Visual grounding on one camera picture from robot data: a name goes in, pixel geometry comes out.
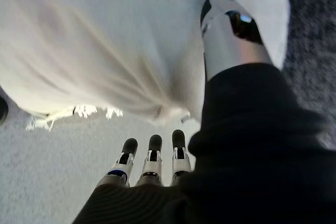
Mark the right robot hand black glove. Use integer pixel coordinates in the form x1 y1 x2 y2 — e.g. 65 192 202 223
73 0 336 224

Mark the white fringed cushion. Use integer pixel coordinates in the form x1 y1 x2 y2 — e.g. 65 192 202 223
0 0 291 132

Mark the grey fabric armchair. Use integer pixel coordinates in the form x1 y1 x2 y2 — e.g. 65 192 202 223
281 0 336 149

